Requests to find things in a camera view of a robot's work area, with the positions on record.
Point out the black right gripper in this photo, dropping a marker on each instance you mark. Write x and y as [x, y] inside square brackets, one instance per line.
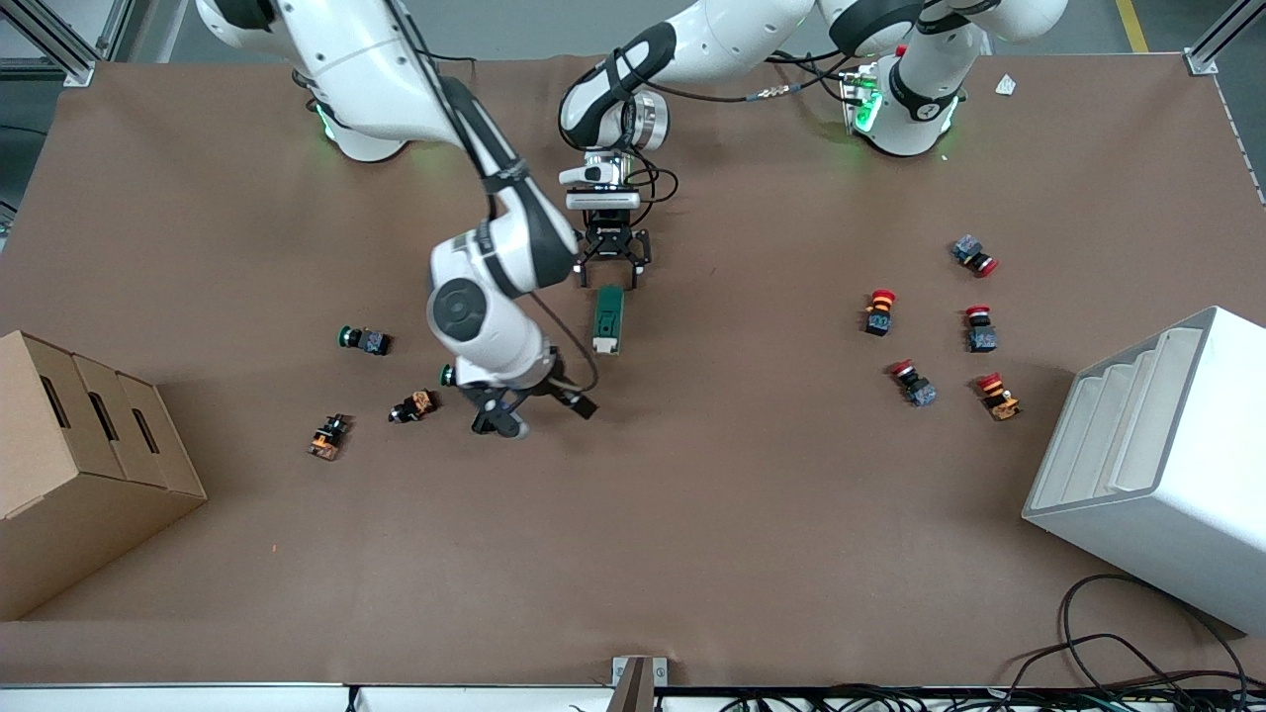
[547, 390]

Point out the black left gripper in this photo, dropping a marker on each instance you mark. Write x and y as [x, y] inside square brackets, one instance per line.
[613, 235]

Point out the green load switch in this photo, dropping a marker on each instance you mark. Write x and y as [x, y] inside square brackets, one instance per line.
[608, 321]

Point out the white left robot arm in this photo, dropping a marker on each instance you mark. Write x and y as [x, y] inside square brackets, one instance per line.
[732, 40]

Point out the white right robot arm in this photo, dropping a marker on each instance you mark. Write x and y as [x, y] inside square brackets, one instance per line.
[475, 316]

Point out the red yellow emergency stop button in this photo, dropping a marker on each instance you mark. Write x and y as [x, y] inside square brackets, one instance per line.
[879, 314]

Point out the red button blue-grey body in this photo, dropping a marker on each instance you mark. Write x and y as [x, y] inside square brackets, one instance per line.
[972, 253]
[980, 331]
[914, 384]

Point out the red button orange body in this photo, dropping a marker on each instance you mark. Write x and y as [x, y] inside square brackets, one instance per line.
[999, 398]

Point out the white paper scrap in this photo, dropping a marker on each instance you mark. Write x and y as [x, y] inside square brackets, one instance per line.
[1006, 85]

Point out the brown cardboard box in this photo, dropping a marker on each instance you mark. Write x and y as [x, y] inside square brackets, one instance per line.
[79, 494]

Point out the white stepped rack box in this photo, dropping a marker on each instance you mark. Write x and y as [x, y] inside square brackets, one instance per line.
[1177, 494]

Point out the orange black selector switch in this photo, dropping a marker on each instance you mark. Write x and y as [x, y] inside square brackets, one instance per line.
[413, 406]
[328, 437]

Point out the grey metal bracket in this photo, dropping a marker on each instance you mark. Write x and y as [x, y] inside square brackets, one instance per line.
[638, 682]

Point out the aluminium frame profile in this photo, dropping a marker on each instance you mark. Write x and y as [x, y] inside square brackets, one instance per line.
[49, 40]
[1221, 40]

